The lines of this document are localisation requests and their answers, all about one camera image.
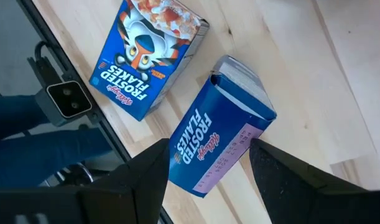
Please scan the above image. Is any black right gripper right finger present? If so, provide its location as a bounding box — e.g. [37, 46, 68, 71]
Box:
[250, 138, 328, 224]

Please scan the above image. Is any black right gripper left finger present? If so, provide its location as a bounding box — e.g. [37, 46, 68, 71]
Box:
[79, 138, 171, 224]

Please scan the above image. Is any dark blue Frosted Flakes box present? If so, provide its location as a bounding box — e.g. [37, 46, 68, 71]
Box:
[89, 0, 210, 122]
[168, 55, 278, 198]

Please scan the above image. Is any black chair base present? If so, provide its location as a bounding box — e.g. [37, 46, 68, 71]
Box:
[54, 161, 96, 187]

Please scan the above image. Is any person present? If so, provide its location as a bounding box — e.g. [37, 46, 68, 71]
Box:
[0, 94, 113, 189]

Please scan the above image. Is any grey two-lens camera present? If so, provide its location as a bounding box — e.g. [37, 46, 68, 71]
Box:
[35, 80, 93, 128]

